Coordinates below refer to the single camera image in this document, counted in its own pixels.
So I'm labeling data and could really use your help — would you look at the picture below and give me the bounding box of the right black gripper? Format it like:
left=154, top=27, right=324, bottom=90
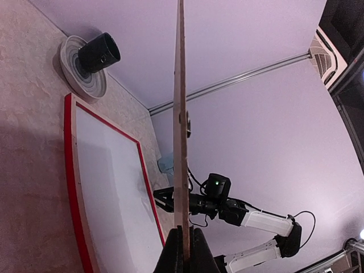
left=153, top=173, right=231, bottom=220

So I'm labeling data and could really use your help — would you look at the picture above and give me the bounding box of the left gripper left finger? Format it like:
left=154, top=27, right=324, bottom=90
left=153, top=226, right=184, bottom=273

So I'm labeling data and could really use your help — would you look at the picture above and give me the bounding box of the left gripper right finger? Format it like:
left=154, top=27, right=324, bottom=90
left=189, top=226, right=219, bottom=273

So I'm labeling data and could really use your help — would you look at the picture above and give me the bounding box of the brown cardboard backing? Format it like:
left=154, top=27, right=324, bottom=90
left=173, top=1, right=190, bottom=265

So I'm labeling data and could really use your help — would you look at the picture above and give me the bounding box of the red wooden picture frame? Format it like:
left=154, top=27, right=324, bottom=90
left=64, top=94, right=156, bottom=272

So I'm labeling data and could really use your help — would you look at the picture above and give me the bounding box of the white striped ceramic plate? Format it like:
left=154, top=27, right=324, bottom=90
left=59, top=35, right=107, bottom=101

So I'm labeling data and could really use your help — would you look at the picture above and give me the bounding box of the dark green cup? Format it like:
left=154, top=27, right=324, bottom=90
left=78, top=32, right=121, bottom=73

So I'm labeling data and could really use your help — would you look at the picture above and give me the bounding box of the ceiling air conditioner vent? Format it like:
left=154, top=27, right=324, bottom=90
left=308, top=27, right=348, bottom=89

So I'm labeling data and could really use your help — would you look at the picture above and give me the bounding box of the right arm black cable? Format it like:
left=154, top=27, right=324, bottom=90
left=186, top=167, right=316, bottom=251

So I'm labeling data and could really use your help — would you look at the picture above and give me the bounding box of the right aluminium corner post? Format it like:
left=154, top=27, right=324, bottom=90
left=148, top=51, right=313, bottom=115

